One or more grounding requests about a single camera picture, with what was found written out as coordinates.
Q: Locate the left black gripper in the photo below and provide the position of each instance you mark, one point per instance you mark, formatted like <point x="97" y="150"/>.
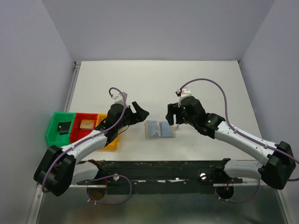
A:
<point x="141" y="115"/>

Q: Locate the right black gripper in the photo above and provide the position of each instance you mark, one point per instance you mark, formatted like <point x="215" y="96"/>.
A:
<point x="173" y="108"/>

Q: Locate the beige card holder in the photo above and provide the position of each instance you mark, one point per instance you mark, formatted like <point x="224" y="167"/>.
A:
<point x="160" y="129"/>

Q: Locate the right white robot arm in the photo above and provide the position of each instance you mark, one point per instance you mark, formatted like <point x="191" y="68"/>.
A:
<point x="273" y="163"/>

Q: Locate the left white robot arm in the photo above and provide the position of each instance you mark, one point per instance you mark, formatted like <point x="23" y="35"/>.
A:
<point x="55" y="171"/>

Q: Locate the yellow plastic bin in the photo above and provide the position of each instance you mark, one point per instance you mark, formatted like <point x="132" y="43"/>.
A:
<point x="114" y="144"/>

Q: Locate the tan item in red bin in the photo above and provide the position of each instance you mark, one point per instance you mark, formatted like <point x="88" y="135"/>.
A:
<point x="87" y="124"/>

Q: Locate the red plastic bin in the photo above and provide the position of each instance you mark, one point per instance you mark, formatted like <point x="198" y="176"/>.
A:
<point x="76" y="132"/>

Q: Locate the black item in green bin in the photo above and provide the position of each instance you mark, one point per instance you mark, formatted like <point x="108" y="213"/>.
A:
<point x="63" y="127"/>

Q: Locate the green plastic bin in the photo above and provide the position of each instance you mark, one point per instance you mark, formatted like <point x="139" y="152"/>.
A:
<point x="52" y="136"/>

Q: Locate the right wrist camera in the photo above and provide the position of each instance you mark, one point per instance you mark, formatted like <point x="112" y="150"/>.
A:
<point x="183" y="93"/>

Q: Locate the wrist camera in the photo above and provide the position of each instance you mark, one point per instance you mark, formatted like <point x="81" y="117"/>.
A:
<point x="183" y="93"/>
<point x="120" y="98"/>

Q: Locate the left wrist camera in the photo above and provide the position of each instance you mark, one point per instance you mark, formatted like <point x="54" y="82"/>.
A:
<point x="120" y="98"/>

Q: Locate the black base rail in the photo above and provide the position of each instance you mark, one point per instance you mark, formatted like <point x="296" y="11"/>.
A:
<point x="161" y="177"/>

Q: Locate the aluminium side rail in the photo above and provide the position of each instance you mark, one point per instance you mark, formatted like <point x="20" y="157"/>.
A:
<point x="76" y="70"/>

